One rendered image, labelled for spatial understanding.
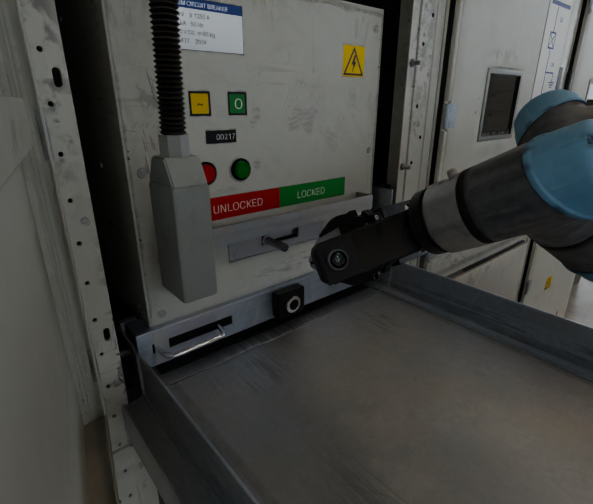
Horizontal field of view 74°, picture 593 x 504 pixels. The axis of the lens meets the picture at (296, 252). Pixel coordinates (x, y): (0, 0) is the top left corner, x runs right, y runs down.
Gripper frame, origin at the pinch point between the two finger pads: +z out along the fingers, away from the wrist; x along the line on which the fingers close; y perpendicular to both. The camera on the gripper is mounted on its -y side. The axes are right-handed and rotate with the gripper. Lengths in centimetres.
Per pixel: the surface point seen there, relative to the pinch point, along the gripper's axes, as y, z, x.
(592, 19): 119, -15, 42
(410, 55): 34.0, -5.2, 30.6
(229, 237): -6.9, 7.9, 7.5
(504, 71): 67, -7, 28
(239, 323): -4.5, 18.6, -5.8
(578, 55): 115, -10, 33
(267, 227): 0.0, 7.8, 7.6
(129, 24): -16.0, -1.9, 33.2
